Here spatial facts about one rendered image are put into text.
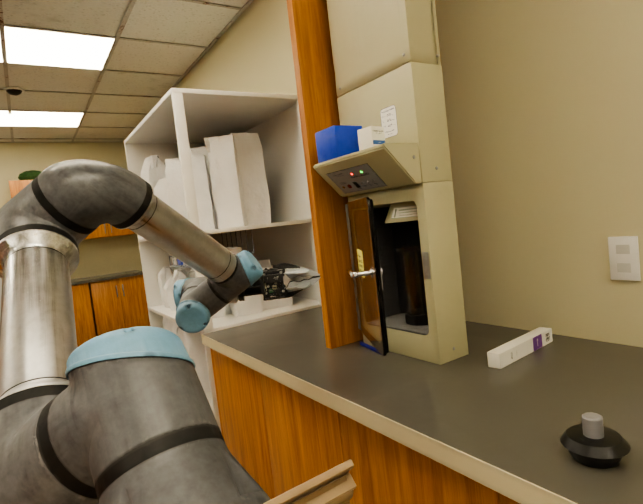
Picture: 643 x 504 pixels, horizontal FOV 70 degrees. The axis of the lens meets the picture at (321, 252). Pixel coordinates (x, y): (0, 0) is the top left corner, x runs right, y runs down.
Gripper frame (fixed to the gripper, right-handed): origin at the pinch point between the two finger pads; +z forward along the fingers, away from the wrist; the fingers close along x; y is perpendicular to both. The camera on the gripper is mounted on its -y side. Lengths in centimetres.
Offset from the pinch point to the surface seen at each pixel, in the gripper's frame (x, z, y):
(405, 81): 47, 28, 5
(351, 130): 38.4, 15.7, -8.9
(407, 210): 14.4, 27.7, -3.6
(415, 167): 24.8, 27.3, 7.8
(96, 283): -29, -215, -431
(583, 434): -22, 33, 56
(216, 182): 38, -33, -107
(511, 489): -28, 21, 57
